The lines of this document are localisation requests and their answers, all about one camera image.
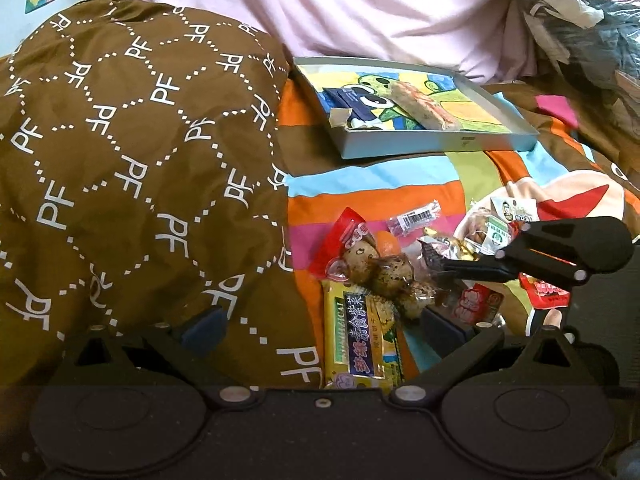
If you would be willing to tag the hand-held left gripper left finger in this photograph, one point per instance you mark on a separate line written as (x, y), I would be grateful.
(205, 327)

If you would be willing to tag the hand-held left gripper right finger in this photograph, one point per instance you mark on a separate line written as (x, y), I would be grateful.
(441, 329)

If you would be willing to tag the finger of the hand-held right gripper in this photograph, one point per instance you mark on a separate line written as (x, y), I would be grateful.
(550, 245)

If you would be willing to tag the portrait-label dried tofu packet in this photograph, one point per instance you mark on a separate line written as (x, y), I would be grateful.
(511, 208)

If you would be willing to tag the gold candy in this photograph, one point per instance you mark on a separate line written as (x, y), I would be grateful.
(450, 245)

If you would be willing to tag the yellow biscuit packet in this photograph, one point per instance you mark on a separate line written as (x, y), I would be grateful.
(350, 335)

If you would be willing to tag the mandarin orange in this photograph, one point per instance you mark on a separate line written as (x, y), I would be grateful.
(387, 244)

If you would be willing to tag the red-topped quail egg packet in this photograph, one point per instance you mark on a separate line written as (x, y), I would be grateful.
(360, 255)

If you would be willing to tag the grey cartoon-lined box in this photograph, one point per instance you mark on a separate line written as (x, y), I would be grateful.
(435, 146)

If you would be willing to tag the red snack packet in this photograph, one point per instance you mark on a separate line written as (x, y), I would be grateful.
(475, 305)
(542, 292)

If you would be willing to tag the white green-label snack packet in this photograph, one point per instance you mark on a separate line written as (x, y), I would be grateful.
(480, 230)

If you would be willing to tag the small clear barcode packet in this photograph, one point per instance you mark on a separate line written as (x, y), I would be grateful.
(415, 217)

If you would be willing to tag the colourful cartoon printed blanket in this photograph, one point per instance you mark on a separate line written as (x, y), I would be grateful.
(325, 195)

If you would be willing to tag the brown patterned quilt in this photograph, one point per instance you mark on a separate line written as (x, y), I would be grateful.
(125, 160)

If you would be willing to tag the long pink snack bar packet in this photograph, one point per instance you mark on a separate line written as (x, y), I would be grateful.
(425, 105)

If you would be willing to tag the beige tape scrap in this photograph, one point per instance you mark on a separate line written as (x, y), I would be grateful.
(339, 118)

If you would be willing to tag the pile of clothes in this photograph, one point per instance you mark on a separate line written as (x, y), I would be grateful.
(590, 10)

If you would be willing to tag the dark blue snack packet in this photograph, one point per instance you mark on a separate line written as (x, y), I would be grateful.
(350, 102)

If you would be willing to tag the pink bed sheet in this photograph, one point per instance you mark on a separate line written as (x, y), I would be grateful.
(325, 10)

